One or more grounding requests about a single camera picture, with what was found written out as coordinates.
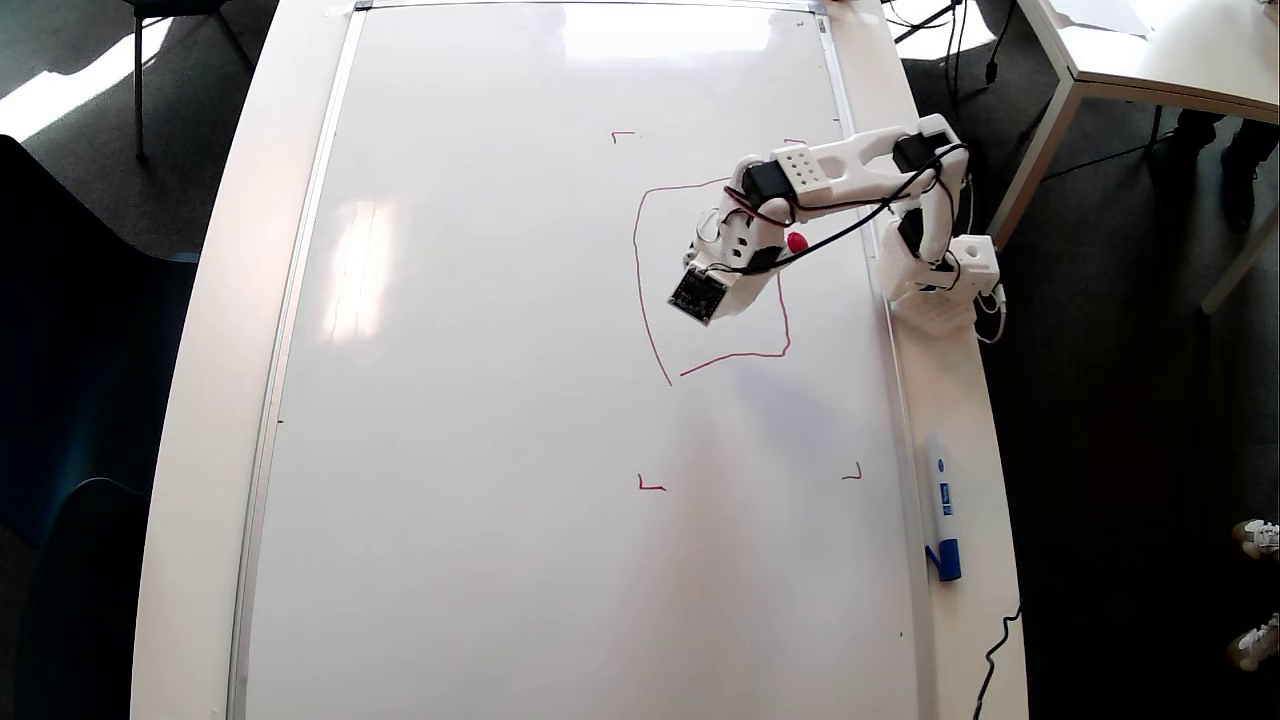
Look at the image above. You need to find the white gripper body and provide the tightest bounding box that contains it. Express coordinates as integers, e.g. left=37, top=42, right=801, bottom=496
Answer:
left=688, top=195, right=793, bottom=288

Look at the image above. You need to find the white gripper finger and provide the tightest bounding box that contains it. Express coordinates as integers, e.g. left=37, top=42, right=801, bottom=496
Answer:
left=712, top=270, right=780, bottom=324

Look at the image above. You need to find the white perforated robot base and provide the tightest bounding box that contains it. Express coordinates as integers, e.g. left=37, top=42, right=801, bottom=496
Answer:
left=876, top=218, right=986, bottom=336

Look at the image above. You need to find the blue whiteboard marker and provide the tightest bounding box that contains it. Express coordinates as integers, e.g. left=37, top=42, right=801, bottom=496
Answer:
left=922, top=432, right=964, bottom=584

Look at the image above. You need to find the dark trouser leg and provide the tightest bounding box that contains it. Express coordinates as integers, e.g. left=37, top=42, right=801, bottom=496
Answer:
left=1150, top=108, right=1229, bottom=186
left=1232, top=118, right=1280, bottom=233

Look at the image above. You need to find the white side table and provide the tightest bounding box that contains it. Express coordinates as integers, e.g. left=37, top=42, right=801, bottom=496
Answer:
left=1015, top=0, right=1280, bottom=313

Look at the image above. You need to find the black metal chair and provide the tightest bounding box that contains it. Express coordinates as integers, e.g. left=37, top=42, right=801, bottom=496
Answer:
left=122, top=0, right=256, bottom=166

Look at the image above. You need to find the dark blue chair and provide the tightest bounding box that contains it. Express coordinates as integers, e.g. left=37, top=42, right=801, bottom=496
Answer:
left=0, top=135, right=201, bottom=546
left=15, top=478, right=151, bottom=720

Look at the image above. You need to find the black wrist camera board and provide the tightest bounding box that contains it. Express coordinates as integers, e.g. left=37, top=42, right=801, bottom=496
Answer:
left=667, top=265, right=729, bottom=326

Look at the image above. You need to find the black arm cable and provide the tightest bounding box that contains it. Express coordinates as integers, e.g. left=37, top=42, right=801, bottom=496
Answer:
left=700, top=143, right=971, bottom=296

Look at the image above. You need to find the white base cable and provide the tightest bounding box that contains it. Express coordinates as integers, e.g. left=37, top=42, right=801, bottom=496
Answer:
left=975, top=283, right=1008, bottom=346

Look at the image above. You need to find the black floor cable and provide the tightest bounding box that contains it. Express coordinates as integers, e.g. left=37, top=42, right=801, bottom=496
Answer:
left=890, top=0, right=966, bottom=46
left=1040, top=113, right=1229, bottom=183

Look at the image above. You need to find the white whiteboard with metal frame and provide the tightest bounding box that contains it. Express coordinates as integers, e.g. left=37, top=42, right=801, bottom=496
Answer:
left=228, top=0, right=936, bottom=720

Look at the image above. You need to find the thin black cable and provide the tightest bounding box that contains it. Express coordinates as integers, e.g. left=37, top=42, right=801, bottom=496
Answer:
left=972, top=600, right=1023, bottom=720

